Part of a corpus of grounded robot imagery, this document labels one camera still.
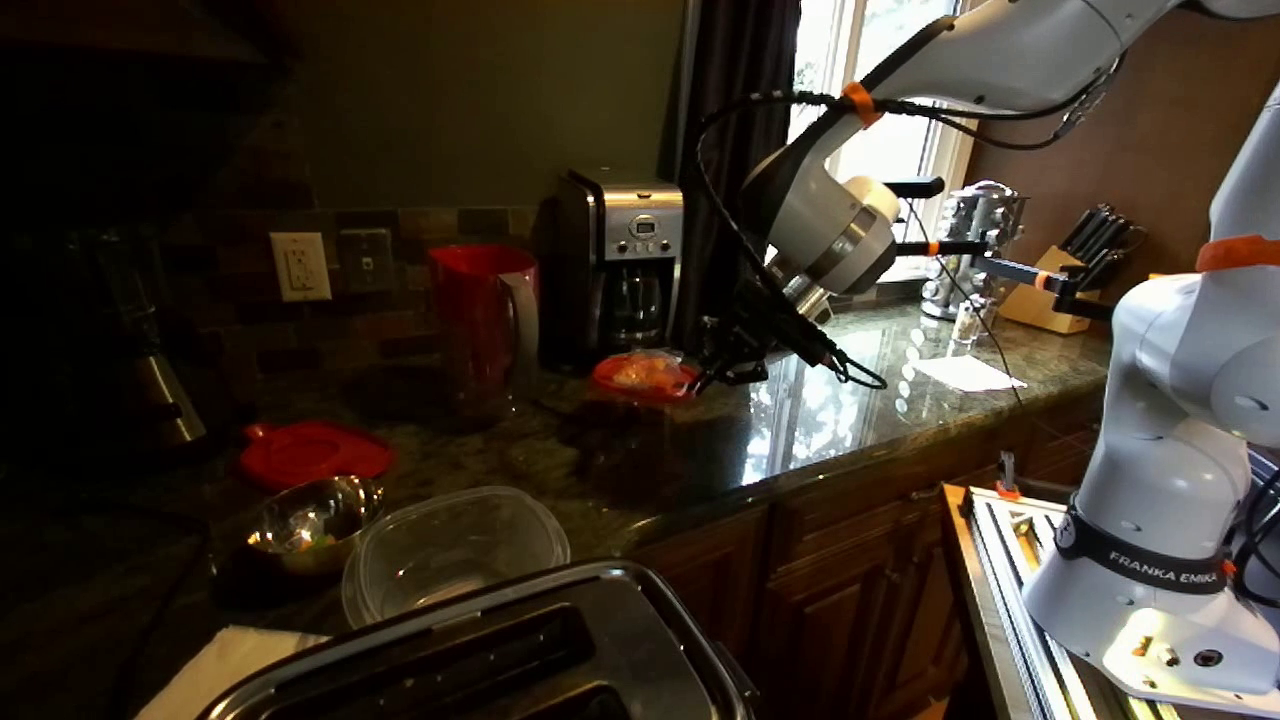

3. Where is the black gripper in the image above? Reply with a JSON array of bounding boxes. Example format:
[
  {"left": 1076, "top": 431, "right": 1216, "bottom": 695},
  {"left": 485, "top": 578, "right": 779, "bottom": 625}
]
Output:
[{"left": 694, "top": 277, "right": 887, "bottom": 391}]

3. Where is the clear plastic snack pack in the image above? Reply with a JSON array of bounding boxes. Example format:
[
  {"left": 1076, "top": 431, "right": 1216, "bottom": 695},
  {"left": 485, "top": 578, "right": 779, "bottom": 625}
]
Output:
[{"left": 605, "top": 352, "right": 694, "bottom": 397}]

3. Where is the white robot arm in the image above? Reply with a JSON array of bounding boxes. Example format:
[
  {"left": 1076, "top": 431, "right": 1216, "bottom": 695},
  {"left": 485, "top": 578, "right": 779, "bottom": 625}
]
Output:
[{"left": 714, "top": 0, "right": 1280, "bottom": 717}]

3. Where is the silver black coffee maker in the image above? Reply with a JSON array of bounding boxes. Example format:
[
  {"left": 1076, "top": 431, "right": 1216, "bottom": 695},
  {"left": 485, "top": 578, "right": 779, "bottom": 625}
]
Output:
[{"left": 531, "top": 171, "right": 684, "bottom": 373}]

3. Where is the flat red lid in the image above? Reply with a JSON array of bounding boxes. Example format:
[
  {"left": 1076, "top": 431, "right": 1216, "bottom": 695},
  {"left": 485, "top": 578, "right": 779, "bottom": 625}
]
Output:
[{"left": 235, "top": 422, "right": 395, "bottom": 492}]

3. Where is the chrome kitchen faucet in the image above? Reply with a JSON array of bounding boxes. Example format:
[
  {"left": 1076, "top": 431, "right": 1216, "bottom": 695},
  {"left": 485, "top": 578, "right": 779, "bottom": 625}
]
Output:
[{"left": 920, "top": 179, "right": 1026, "bottom": 323}]

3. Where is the white paper sheet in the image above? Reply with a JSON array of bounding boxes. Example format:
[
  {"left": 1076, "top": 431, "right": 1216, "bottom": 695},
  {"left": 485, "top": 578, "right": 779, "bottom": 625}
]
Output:
[{"left": 917, "top": 358, "right": 1017, "bottom": 391}]

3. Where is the dark window curtain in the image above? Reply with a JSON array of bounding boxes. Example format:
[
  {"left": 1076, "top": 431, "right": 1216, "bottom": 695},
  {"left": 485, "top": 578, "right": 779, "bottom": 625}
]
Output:
[{"left": 677, "top": 0, "right": 802, "bottom": 352}]

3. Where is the red lidded clear pitcher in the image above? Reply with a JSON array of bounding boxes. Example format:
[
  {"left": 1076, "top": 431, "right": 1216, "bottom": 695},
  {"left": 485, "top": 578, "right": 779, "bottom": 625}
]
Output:
[{"left": 430, "top": 244, "right": 540, "bottom": 423}]

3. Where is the chrome black toaster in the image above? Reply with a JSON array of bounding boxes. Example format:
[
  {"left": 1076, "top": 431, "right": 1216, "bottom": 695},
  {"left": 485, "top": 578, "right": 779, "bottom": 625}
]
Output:
[{"left": 195, "top": 562, "right": 756, "bottom": 720}]

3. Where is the wooden knife block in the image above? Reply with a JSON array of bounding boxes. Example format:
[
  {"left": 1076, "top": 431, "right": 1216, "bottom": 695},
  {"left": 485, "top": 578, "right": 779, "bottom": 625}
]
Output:
[{"left": 995, "top": 203, "right": 1134, "bottom": 335}]

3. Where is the clear plastic food container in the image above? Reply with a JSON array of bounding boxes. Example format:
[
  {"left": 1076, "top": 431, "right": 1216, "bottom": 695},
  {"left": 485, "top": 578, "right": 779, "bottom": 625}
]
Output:
[{"left": 339, "top": 484, "right": 574, "bottom": 627}]

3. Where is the small metal bowl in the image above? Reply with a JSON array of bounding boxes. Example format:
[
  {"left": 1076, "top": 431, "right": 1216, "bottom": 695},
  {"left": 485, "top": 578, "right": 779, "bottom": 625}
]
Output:
[{"left": 215, "top": 477, "right": 385, "bottom": 581}]

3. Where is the white wall outlet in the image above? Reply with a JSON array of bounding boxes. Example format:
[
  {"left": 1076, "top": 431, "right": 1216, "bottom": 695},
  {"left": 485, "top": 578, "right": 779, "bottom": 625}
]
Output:
[{"left": 270, "top": 234, "right": 331, "bottom": 303}]

